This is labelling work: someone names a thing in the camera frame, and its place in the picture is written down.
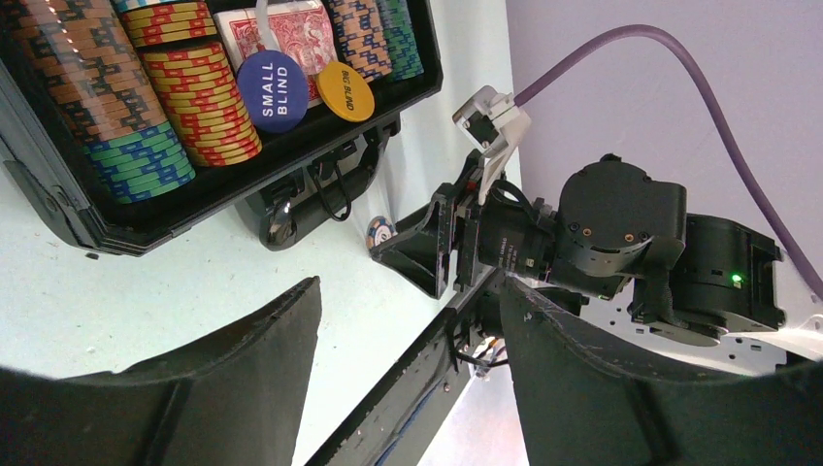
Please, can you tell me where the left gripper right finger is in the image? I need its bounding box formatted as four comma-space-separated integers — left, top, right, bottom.
500, 279, 822, 465

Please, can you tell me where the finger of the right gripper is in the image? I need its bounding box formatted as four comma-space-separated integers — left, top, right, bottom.
370, 194, 450, 299

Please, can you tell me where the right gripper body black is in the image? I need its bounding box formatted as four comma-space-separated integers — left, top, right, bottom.
438, 150, 556, 291

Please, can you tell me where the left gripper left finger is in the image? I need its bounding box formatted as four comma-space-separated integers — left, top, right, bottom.
1, 277, 322, 465

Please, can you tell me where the poker chip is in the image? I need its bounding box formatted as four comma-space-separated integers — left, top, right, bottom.
366, 216, 397, 250

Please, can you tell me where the black poker set case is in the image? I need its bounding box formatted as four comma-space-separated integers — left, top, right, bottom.
1, 1, 443, 256

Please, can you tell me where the yellow round button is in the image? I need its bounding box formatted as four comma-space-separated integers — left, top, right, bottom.
315, 61, 376, 122

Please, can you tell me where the blue small blind button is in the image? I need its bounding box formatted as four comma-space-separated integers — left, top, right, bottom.
237, 50, 310, 134

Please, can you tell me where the red playing card deck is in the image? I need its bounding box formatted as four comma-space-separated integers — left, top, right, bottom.
213, 1, 338, 108

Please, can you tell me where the clear round dealer button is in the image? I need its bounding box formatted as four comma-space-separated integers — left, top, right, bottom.
253, 0, 302, 50

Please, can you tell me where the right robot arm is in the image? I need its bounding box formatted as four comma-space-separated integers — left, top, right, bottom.
370, 154, 822, 361

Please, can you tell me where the pink brown chip stack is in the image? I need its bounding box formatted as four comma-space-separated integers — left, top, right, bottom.
327, 0, 393, 83

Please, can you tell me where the orange blue chip stack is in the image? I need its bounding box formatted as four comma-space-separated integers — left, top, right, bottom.
113, 0, 263, 167

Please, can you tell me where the brown teal chip stack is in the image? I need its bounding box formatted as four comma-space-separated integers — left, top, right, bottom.
1, 1, 196, 204

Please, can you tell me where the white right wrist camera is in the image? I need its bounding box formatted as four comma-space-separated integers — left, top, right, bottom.
452, 85, 532, 205

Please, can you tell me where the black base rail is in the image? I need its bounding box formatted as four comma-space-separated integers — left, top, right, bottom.
308, 272, 505, 465

